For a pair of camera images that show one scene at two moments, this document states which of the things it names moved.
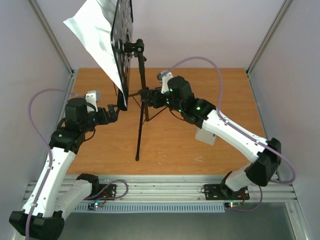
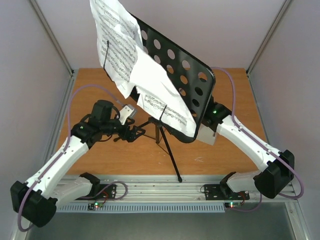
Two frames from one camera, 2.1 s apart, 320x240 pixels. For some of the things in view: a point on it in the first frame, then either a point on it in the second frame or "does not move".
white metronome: x=205 y=136 does not move
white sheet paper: x=93 y=24 -> x=116 y=24
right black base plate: x=221 y=192 does not move
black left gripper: x=113 y=116 -> x=130 y=137
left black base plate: x=109 y=192 does not move
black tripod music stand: x=128 y=62 -> x=173 y=83
